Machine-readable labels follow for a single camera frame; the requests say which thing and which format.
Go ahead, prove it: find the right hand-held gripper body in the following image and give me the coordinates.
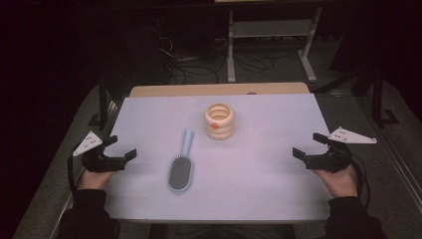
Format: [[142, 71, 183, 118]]
[[306, 125, 378, 174]]

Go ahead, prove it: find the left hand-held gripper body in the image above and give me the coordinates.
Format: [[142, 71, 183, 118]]
[[73, 130, 127, 173]]

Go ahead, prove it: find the light blue hairbrush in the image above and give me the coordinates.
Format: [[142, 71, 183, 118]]
[[166, 128, 195, 193]]

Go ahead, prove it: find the cream ribbed round holder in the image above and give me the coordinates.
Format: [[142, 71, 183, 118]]
[[203, 102, 235, 140]]

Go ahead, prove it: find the person's left hand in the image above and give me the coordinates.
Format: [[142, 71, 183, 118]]
[[81, 168, 116, 192]]

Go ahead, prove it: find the person's right hand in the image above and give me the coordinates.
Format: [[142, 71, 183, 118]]
[[313, 162, 360, 199]]

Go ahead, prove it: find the black metal stand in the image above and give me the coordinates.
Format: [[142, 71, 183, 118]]
[[87, 43, 133, 131], [370, 66, 401, 129]]

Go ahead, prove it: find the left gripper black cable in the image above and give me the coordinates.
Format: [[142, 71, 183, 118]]
[[67, 154, 85, 197]]

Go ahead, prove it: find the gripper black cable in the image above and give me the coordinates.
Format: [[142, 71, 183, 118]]
[[350, 152, 372, 211], [67, 154, 85, 197]]

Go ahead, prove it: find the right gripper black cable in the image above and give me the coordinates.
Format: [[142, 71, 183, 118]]
[[350, 152, 372, 211]]

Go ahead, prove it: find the bundle of black floor cables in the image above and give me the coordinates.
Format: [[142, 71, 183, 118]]
[[155, 18, 302, 85]]

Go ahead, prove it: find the white metal stand frame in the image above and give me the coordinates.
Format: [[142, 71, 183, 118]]
[[226, 6, 323, 84]]

